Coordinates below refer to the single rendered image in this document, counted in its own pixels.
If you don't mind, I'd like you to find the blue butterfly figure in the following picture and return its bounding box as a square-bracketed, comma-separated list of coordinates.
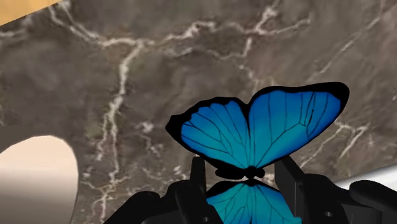
[165, 81, 351, 224]

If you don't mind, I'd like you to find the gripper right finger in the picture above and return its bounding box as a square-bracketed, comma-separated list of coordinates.
[274, 155, 397, 224]

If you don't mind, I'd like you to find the beige sink basin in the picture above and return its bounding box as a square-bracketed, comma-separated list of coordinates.
[0, 135, 80, 224]

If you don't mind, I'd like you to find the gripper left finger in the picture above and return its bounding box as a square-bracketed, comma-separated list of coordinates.
[104, 156, 225, 224]

